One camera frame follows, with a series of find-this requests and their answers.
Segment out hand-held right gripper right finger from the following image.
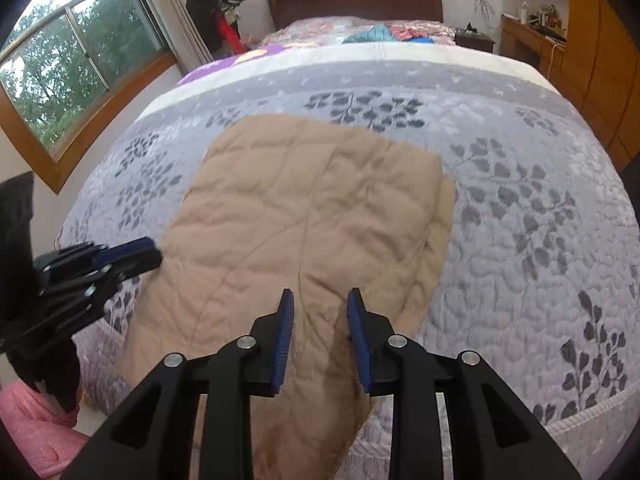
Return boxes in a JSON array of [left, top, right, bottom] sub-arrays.
[[347, 288, 583, 480]]

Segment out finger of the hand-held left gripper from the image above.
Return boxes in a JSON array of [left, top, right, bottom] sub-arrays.
[[0, 252, 163, 356], [32, 237, 157, 286]]

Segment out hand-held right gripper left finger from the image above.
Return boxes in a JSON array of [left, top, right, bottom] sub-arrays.
[[60, 288, 296, 480]]

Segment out tan quilted blanket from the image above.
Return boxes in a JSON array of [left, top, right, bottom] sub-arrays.
[[117, 114, 457, 480]]

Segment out coat rack with dark clothes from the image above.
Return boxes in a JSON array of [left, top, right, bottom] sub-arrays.
[[186, 0, 248, 58]]

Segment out floral pillows with clothes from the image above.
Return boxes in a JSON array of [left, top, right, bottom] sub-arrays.
[[257, 16, 457, 51]]

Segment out pink cloth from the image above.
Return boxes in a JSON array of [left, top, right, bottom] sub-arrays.
[[0, 380, 91, 480]]

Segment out large wooden framed window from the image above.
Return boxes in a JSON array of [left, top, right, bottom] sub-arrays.
[[0, 0, 178, 195]]

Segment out grey floral bedspread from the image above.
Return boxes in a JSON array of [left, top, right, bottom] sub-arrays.
[[55, 42, 640, 480]]

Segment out long beige curtain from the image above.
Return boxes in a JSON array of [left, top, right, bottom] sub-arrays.
[[142, 0, 216, 66]]

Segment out purple floral sheet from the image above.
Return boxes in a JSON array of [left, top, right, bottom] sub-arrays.
[[172, 42, 321, 88]]

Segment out red cloth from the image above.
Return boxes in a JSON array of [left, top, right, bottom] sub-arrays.
[[215, 12, 246, 53]]

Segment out teal cloth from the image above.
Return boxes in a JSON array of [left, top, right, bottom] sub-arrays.
[[342, 25, 401, 44]]

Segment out dark nightstand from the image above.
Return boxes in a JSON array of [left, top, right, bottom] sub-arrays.
[[454, 30, 497, 55]]

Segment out dark wooden headboard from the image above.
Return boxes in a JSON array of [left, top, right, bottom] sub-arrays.
[[266, 0, 445, 31]]

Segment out wooden desk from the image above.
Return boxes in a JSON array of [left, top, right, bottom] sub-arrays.
[[500, 12, 568, 83]]

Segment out wooden wardrobe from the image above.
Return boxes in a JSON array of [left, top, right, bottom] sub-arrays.
[[547, 0, 640, 171]]

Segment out white cable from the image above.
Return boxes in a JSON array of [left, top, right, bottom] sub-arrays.
[[547, 42, 566, 81]]

